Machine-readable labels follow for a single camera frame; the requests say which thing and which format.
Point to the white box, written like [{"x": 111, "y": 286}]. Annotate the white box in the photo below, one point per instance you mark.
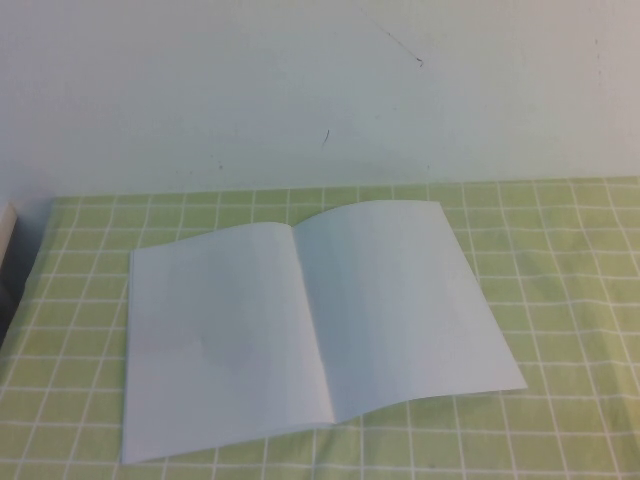
[{"x": 7, "y": 230}]

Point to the green checkered tablecloth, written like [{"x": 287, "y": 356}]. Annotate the green checkered tablecloth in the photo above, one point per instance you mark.
[{"x": 575, "y": 375}]

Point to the white product booklet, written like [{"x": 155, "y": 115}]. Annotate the white product booklet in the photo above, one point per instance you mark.
[{"x": 325, "y": 325}]

